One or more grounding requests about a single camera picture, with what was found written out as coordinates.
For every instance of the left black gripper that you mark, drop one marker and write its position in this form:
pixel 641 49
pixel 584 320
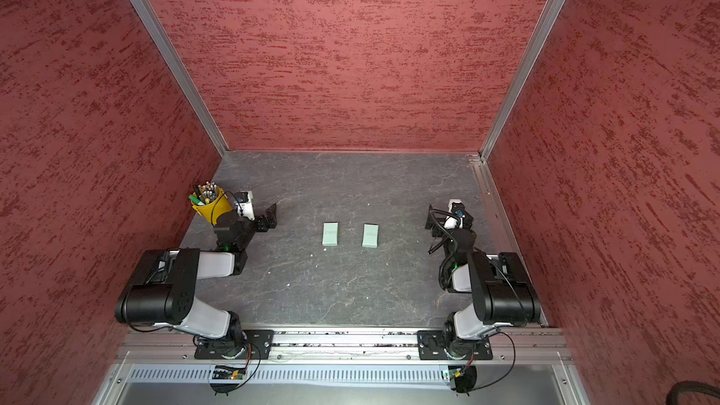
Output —
pixel 271 219

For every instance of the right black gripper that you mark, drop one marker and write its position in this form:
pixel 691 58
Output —
pixel 439 224

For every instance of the pale green lift-off lid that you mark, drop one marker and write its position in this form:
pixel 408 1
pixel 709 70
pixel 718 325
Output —
pixel 370 236

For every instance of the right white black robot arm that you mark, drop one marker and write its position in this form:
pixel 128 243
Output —
pixel 499 285

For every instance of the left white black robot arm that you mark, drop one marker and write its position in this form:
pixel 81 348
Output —
pixel 161 292

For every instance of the pale green box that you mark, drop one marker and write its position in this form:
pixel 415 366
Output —
pixel 330 234

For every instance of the yellow pen cup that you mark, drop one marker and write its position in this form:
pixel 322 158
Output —
pixel 212 211

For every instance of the pens in cup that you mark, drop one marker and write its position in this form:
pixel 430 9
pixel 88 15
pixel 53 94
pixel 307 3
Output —
pixel 204 194

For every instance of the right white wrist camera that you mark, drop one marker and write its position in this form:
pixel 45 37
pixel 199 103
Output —
pixel 457 216

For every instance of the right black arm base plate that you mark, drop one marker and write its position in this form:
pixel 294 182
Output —
pixel 440 345

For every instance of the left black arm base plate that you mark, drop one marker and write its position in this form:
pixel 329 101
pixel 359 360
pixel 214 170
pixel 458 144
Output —
pixel 252 344

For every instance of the front aluminium rail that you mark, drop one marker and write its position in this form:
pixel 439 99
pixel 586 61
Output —
pixel 376 345

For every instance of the right aluminium corner post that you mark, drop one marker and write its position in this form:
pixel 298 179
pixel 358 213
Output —
pixel 547 19

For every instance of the aluminium corner post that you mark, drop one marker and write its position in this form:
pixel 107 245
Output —
pixel 155 29
pixel 547 19

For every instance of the left aluminium corner post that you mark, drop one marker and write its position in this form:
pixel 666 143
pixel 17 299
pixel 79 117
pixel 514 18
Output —
pixel 155 29

